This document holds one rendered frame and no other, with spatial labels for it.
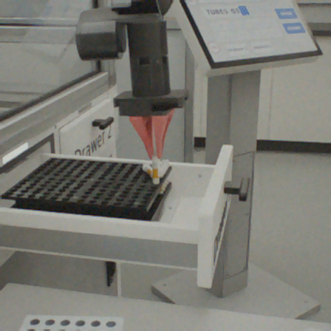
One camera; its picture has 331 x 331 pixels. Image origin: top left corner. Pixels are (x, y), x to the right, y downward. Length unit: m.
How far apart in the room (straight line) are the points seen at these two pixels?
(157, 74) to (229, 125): 1.04
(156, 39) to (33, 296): 0.41
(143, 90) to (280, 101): 3.05
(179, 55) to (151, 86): 1.67
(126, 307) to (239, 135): 1.14
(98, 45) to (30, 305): 0.38
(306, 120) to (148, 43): 3.13
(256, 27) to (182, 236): 1.14
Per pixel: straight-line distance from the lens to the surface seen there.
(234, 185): 0.76
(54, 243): 0.72
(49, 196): 0.76
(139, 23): 0.71
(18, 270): 0.93
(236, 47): 1.60
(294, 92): 3.74
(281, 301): 2.07
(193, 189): 0.89
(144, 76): 0.72
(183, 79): 2.40
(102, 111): 1.18
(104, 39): 0.73
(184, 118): 2.44
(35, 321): 0.68
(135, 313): 0.73
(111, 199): 0.73
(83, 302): 0.76
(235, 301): 2.03
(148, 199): 0.73
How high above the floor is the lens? 1.19
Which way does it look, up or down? 20 degrees down
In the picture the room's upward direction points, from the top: straight up
